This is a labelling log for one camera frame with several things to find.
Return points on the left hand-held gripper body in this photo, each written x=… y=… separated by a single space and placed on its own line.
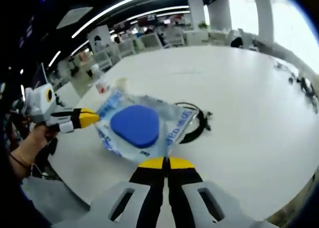
x=40 y=103

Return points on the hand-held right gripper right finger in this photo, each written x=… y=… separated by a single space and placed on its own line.
x=184 y=193

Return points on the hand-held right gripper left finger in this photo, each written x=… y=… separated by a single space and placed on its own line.
x=147 y=193

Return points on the clear plastic water bottle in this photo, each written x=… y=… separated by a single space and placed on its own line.
x=102 y=84

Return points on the white paper cup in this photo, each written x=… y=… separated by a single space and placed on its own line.
x=120 y=83

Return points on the clear package with blue pad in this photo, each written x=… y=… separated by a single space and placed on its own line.
x=135 y=126

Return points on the person's left hand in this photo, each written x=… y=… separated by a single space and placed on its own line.
x=41 y=136

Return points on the dark computer monitor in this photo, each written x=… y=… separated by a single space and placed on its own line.
x=40 y=76

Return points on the black wrist band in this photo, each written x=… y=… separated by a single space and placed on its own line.
x=18 y=160

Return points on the ceiling air conditioner vent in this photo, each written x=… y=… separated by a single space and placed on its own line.
x=71 y=18

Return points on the row of white office chairs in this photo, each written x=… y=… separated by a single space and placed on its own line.
x=149 y=41

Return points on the long ceiling light strip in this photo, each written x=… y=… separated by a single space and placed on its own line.
x=129 y=2

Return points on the green potted plant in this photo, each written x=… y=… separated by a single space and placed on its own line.
x=203 y=26

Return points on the black office chair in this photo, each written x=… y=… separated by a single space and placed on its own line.
x=236 y=42

